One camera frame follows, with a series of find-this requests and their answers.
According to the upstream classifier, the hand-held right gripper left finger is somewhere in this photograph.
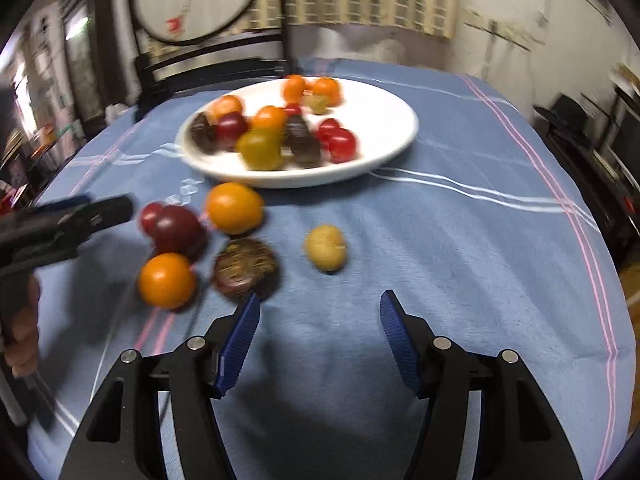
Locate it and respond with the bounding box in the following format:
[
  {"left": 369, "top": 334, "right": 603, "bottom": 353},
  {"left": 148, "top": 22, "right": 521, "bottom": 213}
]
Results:
[{"left": 59, "top": 291, "right": 262, "bottom": 480}]

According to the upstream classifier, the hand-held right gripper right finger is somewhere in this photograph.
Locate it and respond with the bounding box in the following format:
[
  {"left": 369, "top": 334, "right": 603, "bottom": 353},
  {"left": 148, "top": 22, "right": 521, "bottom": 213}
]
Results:
[{"left": 379, "top": 290, "right": 583, "bottom": 480}]

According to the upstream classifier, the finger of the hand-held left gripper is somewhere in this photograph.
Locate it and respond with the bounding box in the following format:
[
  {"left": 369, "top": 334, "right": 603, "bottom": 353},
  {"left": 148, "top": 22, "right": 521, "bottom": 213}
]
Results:
[
  {"left": 55, "top": 196, "right": 135, "bottom": 241},
  {"left": 32, "top": 194, "right": 93, "bottom": 216}
]

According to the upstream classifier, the small red tomato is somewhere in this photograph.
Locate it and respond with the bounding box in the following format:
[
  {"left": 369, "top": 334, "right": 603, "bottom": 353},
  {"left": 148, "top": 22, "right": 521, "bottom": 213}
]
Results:
[{"left": 139, "top": 202, "right": 166, "bottom": 235}]

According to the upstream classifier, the small brown water chestnut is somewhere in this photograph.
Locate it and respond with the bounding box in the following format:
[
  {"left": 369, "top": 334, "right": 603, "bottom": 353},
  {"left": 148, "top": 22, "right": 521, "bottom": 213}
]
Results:
[
  {"left": 189, "top": 112, "right": 219, "bottom": 155},
  {"left": 212, "top": 238, "right": 280, "bottom": 303}
]

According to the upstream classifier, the dark red plum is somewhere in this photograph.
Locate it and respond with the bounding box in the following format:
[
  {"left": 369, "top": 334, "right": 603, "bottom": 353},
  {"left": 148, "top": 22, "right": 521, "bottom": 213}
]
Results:
[
  {"left": 150, "top": 205, "right": 210, "bottom": 261},
  {"left": 216, "top": 111, "right": 249, "bottom": 152}
]

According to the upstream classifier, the tangerine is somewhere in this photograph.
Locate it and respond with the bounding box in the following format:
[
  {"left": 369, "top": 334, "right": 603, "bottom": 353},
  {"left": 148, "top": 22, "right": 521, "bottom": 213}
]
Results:
[
  {"left": 312, "top": 77, "right": 342, "bottom": 107},
  {"left": 251, "top": 105, "right": 288, "bottom": 133},
  {"left": 281, "top": 74, "right": 307, "bottom": 103},
  {"left": 209, "top": 95, "right": 244, "bottom": 122}
]

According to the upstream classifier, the small smooth yellow orange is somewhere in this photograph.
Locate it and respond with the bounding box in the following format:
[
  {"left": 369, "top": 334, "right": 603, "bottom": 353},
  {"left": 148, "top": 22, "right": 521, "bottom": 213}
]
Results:
[{"left": 236, "top": 129, "right": 285, "bottom": 171}]

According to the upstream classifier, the large brown water chestnut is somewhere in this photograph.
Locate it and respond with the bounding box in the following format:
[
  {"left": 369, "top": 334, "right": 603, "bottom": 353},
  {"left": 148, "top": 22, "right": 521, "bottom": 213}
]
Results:
[{"left": 285, "top": 115, "right": 322, "bottom": 168}]

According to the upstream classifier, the white oval plate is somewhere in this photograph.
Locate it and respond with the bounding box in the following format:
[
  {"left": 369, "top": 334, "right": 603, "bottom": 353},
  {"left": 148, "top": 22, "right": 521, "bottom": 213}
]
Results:
[{"left": 176, "top": 76, "right": 419, "bottom": 190}]

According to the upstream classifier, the person's left hand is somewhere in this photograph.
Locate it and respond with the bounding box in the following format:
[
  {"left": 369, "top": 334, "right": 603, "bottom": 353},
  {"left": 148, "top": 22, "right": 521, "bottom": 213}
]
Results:
[{"left": 5, "top": 277, "right": 42, "bottom": 378}]

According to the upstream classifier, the blue striped tablecloth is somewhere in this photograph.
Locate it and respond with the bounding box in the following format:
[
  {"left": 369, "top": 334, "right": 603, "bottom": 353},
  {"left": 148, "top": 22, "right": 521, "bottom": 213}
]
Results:
[{"left": 25, "top": 57, "right": 631, "bottom": 480}]

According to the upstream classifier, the round embroidered screen stand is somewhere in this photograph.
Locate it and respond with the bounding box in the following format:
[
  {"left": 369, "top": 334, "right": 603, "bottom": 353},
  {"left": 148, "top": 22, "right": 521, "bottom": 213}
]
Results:
[{"left": 131, "top": 0, "right": 296, "bottom": 121}]

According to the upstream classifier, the black hat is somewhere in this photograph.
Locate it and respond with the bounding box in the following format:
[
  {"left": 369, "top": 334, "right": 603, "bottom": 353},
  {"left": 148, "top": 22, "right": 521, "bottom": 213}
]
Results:
[{"left": 534, "top": 94, "right": 596, "bottom": 146}]

